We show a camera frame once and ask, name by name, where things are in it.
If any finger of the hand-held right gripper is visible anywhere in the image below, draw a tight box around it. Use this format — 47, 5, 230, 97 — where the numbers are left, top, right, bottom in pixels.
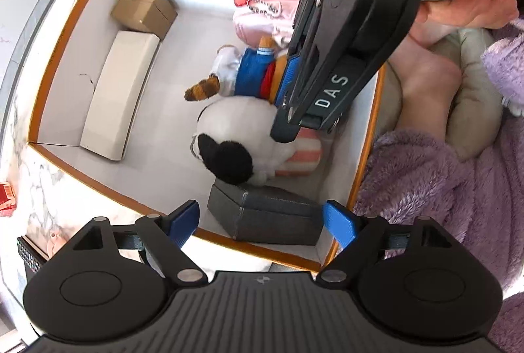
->
270, 49, 324, 144
273, 25, 306, 108

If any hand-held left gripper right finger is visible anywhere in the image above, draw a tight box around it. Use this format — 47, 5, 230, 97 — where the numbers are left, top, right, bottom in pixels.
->
315, 201, 470, 287

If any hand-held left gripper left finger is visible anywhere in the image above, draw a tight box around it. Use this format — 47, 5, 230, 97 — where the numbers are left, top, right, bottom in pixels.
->
54, 199, 206, 288

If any plush doll with blue shirt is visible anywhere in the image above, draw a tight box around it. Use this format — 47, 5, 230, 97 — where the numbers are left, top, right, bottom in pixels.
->
184, 34, 296, 106

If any white plush with black ear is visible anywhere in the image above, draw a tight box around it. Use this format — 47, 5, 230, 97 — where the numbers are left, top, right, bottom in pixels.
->
190, 97, 322, 187

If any pink pouch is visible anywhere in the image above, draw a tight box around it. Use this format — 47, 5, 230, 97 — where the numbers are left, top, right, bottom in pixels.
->
232, 0, 304, 49

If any grey box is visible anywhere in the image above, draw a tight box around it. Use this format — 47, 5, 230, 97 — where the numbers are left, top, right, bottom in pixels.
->
207, 180, 324, 247

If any orange storage box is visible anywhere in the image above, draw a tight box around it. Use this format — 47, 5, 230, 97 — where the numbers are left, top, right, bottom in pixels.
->
27, 0, 388, 272

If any white long case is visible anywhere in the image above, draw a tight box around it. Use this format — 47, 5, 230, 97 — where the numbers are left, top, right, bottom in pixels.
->
79, 30, 160, 162

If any small brown cardboard box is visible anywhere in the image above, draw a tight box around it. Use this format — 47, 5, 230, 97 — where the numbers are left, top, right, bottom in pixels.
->
110, 0, 179, 43

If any person's bare leg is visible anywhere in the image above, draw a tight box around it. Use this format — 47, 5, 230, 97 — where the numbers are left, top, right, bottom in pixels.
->
387, 25, 466, 141

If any beige sofa cushion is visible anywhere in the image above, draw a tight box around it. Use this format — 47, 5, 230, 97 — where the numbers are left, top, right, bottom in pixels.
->
386, 27, 505, 162

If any black remote control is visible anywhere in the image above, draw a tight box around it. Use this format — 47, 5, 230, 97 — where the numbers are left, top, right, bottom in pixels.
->
16, 236, 48, 282

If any red small packet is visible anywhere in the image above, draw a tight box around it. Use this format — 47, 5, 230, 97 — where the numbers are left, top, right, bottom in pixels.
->
0, 181, 18, 218

